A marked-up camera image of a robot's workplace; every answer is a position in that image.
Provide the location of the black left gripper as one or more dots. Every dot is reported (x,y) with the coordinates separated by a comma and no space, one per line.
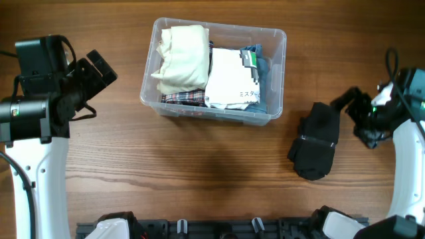
(97,83)

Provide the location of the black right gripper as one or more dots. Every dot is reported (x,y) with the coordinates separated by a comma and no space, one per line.
(353,109)

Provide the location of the black garment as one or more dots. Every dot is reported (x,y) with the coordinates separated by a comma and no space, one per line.
(312,152)

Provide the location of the blue denim jeans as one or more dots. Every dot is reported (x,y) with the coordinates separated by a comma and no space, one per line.
(262,72)

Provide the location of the cream cloth garment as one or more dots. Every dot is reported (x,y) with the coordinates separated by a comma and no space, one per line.
(191,35)

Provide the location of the plaid flannel shirt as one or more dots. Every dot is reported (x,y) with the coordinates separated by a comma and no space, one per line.
(183,75)

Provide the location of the white printed t-shirt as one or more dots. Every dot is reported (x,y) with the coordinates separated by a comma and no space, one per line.
(233,81)

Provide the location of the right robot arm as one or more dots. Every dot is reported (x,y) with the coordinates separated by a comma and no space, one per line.
(405,219)

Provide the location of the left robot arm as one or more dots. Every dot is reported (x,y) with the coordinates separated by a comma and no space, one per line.
(48,94)

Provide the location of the clear plastic storage container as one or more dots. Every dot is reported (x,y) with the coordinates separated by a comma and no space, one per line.
(233,37)

